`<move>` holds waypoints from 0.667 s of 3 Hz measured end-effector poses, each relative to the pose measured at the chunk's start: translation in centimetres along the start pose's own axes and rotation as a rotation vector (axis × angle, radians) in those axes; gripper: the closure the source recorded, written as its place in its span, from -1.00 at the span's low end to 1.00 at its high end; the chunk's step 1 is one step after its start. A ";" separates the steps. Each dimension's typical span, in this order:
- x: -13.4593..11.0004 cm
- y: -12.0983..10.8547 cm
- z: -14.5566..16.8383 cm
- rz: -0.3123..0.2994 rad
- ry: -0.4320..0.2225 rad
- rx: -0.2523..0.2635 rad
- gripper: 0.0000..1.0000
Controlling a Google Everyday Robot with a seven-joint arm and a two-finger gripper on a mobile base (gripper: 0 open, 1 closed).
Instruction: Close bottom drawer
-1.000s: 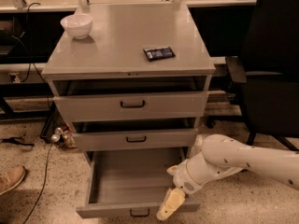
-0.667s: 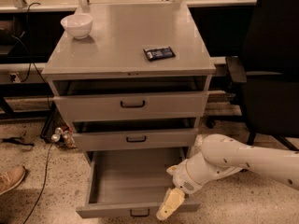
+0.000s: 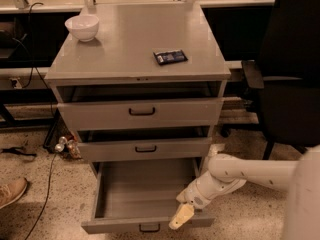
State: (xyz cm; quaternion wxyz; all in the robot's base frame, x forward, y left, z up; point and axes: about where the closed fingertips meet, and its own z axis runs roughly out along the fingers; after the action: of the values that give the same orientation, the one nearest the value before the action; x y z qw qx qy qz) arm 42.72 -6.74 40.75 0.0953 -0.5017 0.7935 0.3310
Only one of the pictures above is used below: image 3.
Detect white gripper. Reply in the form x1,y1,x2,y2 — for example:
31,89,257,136
169,178,214,230

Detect grey bottom drawer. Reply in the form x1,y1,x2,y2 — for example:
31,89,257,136
82,158,199,234

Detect grey drawer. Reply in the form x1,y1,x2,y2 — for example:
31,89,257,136
82,158,199,234
78,126,211,162
57,82,222,131

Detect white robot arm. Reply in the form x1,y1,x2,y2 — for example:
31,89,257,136
169,146,320,240

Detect grey middle drawer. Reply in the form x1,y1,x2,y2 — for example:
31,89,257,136
78,126,211,162

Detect grey top drawer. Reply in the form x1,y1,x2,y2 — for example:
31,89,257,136
57,82,222,131

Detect grey drawer cabinet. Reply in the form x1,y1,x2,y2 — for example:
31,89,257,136
44,2,232,180

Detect shiny round ornaments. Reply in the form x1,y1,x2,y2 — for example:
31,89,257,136
54,136,81,159

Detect dark blue snack packet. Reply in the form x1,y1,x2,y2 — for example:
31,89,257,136
153,50,188,65

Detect black office chair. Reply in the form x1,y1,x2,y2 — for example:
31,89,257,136
220,0,320,160

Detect tan shoe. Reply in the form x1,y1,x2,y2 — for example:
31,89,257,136
0,178,28,209

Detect black tool on floor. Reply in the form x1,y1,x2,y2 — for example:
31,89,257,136
0,147,37,157

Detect white bowl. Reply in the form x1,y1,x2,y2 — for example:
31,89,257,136
65,14,100,42

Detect wall power outlet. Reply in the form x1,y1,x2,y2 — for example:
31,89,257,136
10,78,22,89

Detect black floor cable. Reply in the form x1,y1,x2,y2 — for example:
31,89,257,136
13,2,58,240

